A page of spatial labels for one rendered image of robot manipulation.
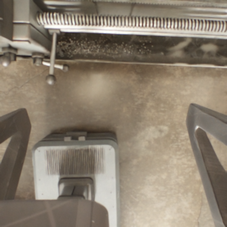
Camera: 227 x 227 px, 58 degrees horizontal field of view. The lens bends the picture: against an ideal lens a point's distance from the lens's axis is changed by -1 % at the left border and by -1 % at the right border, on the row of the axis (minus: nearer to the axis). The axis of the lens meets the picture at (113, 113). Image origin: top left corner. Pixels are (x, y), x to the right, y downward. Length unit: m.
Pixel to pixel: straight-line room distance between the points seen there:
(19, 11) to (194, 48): 0.80
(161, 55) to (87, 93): 0.61
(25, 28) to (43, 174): 0.89
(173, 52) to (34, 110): 0.99
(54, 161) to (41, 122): 0.36
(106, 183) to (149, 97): 0.64
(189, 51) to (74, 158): 0.86
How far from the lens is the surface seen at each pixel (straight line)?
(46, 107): 1.53
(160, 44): 1.11
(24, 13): 0.75
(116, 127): 1.48
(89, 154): 1.26
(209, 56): 1.18
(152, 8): 0.87
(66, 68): 0.92
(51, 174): 1.35
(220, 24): 0.85
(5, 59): 0.75
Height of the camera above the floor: 1.46
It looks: 84 degrees down
